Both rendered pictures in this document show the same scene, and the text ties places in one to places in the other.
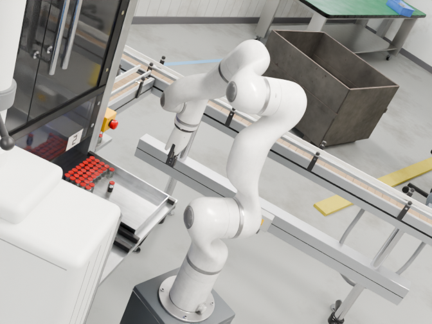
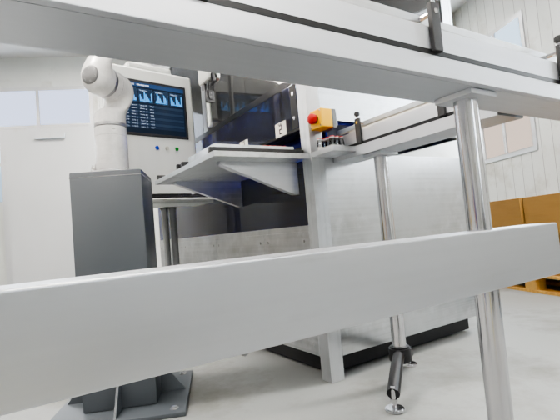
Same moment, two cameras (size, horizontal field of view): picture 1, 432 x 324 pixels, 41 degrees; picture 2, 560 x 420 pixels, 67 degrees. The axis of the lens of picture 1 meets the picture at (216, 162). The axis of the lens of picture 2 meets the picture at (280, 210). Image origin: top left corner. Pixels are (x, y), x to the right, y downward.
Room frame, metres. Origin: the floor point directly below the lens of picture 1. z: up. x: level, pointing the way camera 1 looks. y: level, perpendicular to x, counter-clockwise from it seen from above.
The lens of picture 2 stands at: (2.98, -0.75, 0.58)
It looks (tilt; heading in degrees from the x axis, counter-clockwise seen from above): 3 degrees up; 137
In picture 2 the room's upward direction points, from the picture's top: 5 degrees counter-clockwise
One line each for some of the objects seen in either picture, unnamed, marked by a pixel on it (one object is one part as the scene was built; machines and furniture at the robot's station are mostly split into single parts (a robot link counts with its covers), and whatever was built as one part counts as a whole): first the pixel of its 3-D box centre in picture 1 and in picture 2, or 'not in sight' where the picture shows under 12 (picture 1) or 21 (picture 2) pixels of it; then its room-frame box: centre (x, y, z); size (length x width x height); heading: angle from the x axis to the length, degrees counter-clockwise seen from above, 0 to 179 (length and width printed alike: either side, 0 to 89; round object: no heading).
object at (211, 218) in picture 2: not in sight; (208, 213); (0.85, 0.66, 0.73); 1.98 x 0.01 x 0.25; 169
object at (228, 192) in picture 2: not in sight; (209, 194); (1.25, 0.41, 0.80); 0.34 x 0.03 x 0.13; 79
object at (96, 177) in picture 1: (94, 179); not in sight; (1.67, 0.39, 0.91); 0.18 x 0.02 x 0.05; 169
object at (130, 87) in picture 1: (107, 96); (409, 121); (2.25, 0.57, 0.92); 0.69 x 0.15 x 0.16; 169
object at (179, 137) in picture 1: (180, 135); (207, 68); (1.69, 0.15, 1.21); 0.10 x 0.07 x 0.11; 169
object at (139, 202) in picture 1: (113, 192); (240, 157); (1.65, 0.30, 0.90); 0.34 x 0.26 x 0.04; 79
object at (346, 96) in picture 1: (319, 90); not in sight; (4.86, -0.59, 0.34); 1.02 x 0.80 x 0.67; 54
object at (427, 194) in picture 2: not in sight; (284, 254); (0.96, 1.15, 0.44); 2.06 x 1.00 x 0.88; 169
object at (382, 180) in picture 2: not in sight; (390, 257); (2.10, 0.60, 0.46); 0.09 x 0.09 x 0.77; 79
